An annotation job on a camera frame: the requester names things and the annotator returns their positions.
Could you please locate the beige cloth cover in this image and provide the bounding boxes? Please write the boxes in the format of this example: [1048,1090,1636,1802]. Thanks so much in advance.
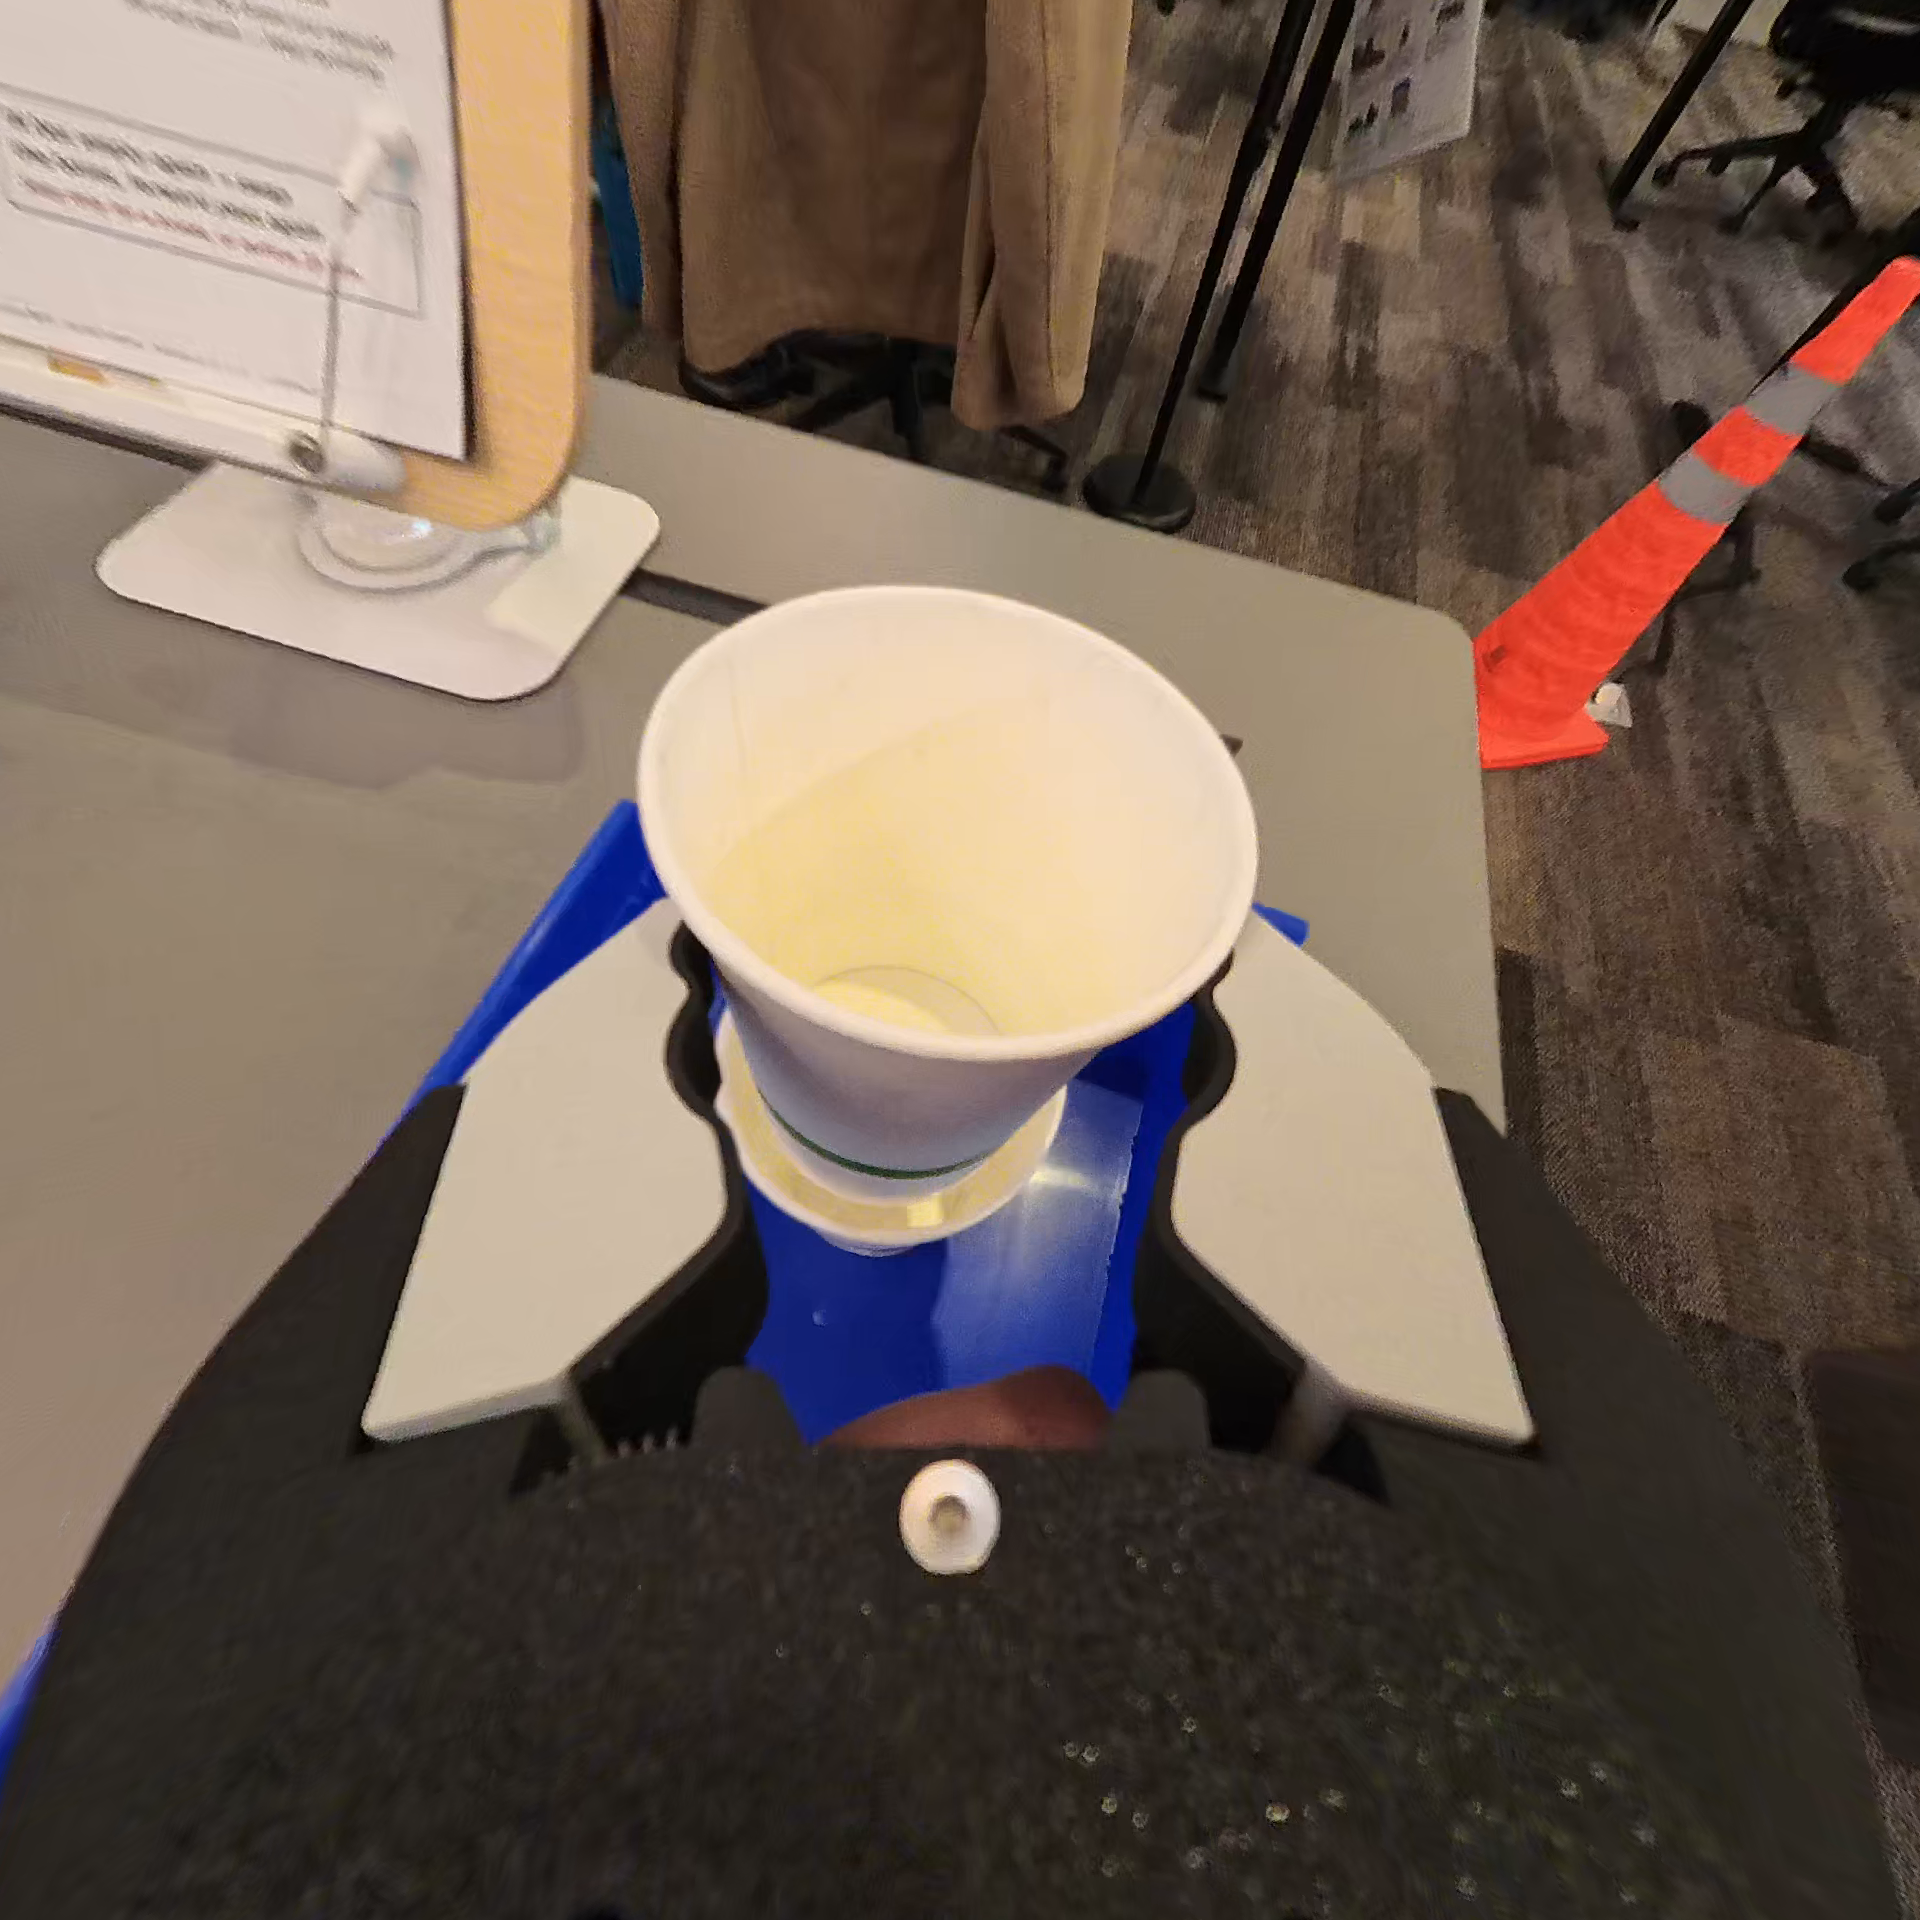
[598,0,1134,426]

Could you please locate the printed paper sheet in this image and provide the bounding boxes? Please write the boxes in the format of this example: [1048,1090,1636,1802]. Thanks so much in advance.
[1332,0,1484,178]

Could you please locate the blue plastic bin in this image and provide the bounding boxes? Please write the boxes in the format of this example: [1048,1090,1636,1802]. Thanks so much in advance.
[0,798,1309,1778]

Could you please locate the green-banded white paper cup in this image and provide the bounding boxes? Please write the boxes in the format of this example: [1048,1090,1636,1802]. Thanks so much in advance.
[710,1020,1071,1260]
[637,586,1259,1203]

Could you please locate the printed instruction sheet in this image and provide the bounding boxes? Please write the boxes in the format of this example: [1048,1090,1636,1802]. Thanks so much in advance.
[0,0,473,457]

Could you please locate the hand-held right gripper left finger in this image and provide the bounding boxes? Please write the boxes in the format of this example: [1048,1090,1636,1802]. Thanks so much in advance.
[360,901,771,1465]

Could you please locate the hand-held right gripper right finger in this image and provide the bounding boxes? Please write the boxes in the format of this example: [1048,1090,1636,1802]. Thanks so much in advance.
[1134,911,1535,1467]

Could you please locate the black round-base floor stand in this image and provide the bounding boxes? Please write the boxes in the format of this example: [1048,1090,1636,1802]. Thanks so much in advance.
[1086,0,1359,536]

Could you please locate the blue floor box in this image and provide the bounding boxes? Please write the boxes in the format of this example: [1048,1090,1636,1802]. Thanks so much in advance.
[588,90,646,311]

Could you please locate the black swivel chair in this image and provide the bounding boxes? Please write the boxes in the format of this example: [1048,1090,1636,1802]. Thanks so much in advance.
[1657,0,1920,241]

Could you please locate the orange traffic cone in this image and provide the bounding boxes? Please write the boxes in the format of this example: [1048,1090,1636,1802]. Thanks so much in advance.
[1474,258,1920,771]

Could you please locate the white document stand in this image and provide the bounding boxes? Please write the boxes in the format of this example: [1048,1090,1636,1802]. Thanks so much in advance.
[0,342,665,701]

